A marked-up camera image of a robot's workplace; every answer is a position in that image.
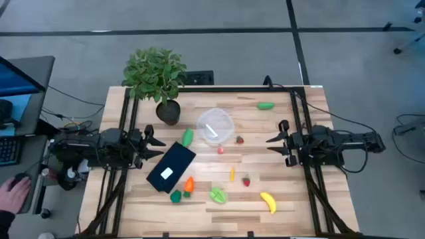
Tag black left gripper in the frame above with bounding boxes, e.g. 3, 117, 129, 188
127, 124, 167, 169

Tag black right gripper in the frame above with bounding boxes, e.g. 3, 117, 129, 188
266, 119, 311, 168

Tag orange toy carrot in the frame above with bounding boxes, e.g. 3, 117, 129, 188
183, 176, 195, 199

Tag dark green toy bell pepper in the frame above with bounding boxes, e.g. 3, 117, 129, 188
169, 189, 183, 204

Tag yellow toy banana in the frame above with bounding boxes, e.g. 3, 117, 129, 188
260, 191, 278, 215

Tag person's forearm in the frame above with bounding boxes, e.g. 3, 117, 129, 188
0, 210, 16, 239

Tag clear plastic tupperware container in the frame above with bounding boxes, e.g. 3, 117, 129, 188
196, 108, 236, 146

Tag dark blue folded cloth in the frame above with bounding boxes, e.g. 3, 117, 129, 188
146, 141, 197, 194

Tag green plant in black pot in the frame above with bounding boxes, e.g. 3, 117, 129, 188
122, 46, 187, 126

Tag black floor box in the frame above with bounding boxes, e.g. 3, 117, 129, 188
183, 70, 215, 86

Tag red soda can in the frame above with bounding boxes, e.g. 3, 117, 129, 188
41, 167, 59, 181

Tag grey office desk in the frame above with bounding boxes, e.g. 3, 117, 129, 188
0, 55, 56, 215

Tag black computer mouse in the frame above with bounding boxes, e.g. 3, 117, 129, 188
11, 171, 33, 183

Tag black keyboard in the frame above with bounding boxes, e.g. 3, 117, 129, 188
0, 136, 23, 166

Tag person's hand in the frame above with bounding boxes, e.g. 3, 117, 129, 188
0, 177, 33, 215

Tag computer monitor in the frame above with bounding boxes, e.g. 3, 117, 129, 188
0, 55, 47, 137

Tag black cable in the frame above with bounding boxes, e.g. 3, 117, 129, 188
263, 75, 381, 135

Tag black aluminium table frame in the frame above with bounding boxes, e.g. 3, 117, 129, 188
76, 85, 365, 239

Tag thin black desk cables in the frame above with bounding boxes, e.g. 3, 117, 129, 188
41, 84, 106, 121

